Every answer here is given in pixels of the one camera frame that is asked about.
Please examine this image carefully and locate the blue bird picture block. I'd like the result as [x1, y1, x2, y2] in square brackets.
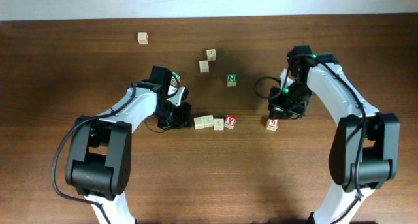
[266, 119, 279, 131]

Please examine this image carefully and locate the wooden block blue side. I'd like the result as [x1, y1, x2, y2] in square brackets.
[193, 116, 205, 130]

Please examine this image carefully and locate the plain wooden block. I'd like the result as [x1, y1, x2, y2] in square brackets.
[137, 32, 149, 44]
[203, 115, 214, 127]

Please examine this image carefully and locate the wooden block number four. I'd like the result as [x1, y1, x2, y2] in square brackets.
[214, 118, 224, 131]

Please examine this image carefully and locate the red Y wooden block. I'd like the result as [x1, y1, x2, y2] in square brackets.
[224, 115, 237, 129]

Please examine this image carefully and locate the green N wooden block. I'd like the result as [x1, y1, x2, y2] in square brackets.
[227, 74, 237, 87]

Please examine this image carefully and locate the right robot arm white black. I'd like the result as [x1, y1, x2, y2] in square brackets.
[268, 46, 400, 224]

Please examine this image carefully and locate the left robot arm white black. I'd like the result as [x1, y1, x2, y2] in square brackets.
[64, 66, 193, 223]

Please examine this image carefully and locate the green B wooden block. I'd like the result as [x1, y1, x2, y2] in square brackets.
[171, 72, 180, 87]

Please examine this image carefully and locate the wooden block below upper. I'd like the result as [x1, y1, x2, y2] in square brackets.
[199, 60, 210, 73]

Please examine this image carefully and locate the wooden block upper middle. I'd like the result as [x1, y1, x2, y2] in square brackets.
[206, 49, 217, 61]

